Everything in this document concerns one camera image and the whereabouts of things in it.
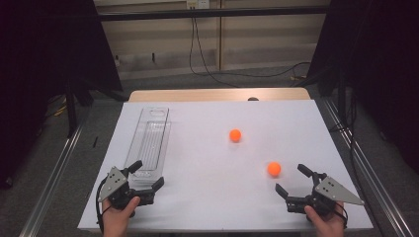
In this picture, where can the black curtain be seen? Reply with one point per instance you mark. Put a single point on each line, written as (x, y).
(39, 65)
(388, 65)

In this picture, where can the aluminium floor rail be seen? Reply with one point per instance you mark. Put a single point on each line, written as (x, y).
(54, 184)
(364, 164)

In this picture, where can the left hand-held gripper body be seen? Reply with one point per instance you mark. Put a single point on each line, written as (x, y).
(117, 192)

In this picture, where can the person's right hand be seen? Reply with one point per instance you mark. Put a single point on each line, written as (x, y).
(326, 226)

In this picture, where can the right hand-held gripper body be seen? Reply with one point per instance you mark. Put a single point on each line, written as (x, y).
(329, 192)

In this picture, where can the person's left hand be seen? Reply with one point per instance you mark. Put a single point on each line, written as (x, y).
(115, 222)

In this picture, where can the small black floor item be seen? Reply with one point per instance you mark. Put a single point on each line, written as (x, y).
(95, 142)

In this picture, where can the clear plastic bin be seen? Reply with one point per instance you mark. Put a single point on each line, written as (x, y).
(151, 141)

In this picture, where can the black metal stand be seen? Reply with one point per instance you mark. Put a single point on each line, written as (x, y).
(70, 112)
(342, 98)

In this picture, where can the white table board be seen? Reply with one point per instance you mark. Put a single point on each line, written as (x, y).
(210, 184)

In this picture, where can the black horizontal bar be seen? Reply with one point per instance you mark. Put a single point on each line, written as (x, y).
(197, 14)

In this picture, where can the yellow floor plug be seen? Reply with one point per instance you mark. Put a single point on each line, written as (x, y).
(298, 78)

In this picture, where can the white wall socket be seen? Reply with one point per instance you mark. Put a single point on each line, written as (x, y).
(197, 4)

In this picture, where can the orange ball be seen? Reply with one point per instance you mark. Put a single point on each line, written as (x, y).
(274, 168)
(235, 135)

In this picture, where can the dark round table grommet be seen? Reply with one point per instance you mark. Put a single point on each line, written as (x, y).
(253, 98)

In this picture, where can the wooden table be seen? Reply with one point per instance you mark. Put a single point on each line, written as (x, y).
(197, 95)

